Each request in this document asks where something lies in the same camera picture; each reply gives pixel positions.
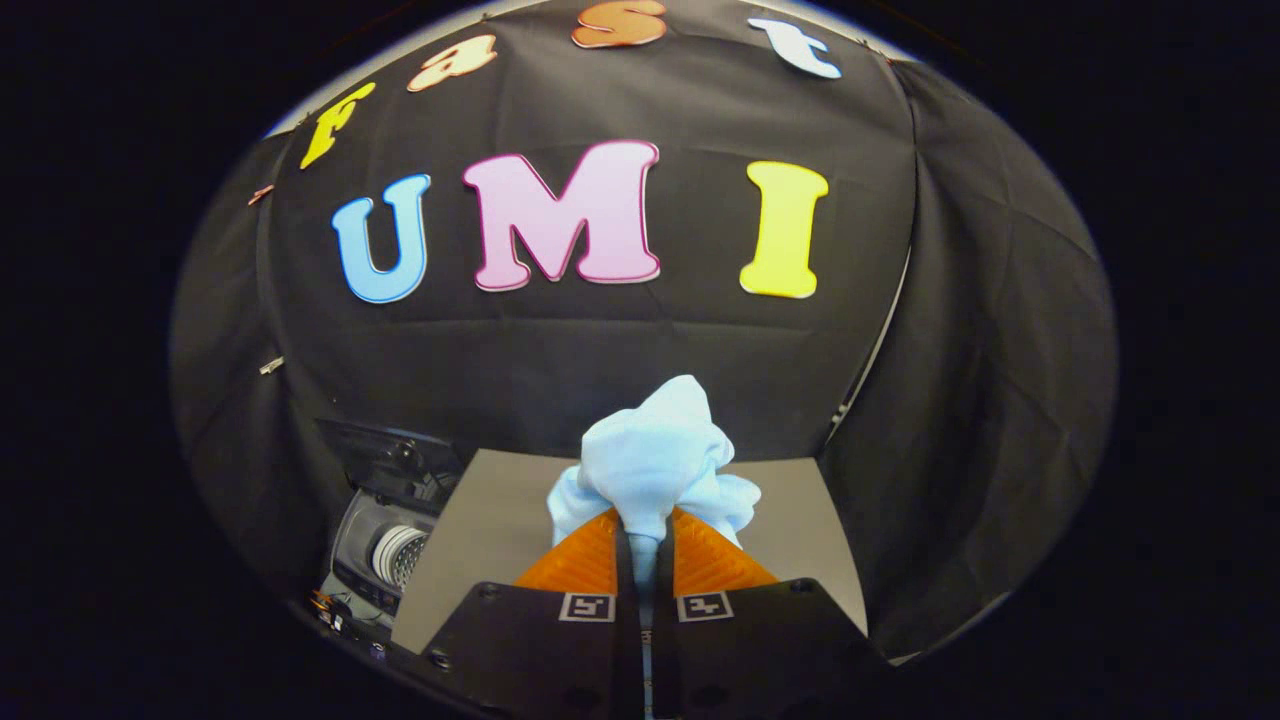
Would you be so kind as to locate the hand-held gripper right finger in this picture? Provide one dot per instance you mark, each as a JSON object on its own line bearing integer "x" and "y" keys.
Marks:
{"x": 668, "y": 620}

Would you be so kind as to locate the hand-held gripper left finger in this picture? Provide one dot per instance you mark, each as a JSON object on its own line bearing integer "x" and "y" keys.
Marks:
{"x": 625, "y": 620}

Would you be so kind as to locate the light blue garment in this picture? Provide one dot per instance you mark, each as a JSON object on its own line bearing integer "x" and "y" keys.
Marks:
{"x": 650, "y": 450}

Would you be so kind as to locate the grey top-loading washing machine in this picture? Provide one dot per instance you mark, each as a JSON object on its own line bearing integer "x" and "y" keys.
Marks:
{"x": 400, "y": 555}

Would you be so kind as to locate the dark washing machine lid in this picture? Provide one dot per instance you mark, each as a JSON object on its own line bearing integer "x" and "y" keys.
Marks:
{"x": 390, "y": 458}

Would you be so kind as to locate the black backdrop cloth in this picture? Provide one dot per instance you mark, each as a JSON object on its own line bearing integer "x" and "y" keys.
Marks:
{"x": 600, "y": 350}

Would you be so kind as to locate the silver clip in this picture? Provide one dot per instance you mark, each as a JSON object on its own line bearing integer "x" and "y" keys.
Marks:
{"x": 271, "y": 366}

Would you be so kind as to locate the pink clip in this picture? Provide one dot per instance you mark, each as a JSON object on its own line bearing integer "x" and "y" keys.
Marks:
{"x": 260, "y": 194}

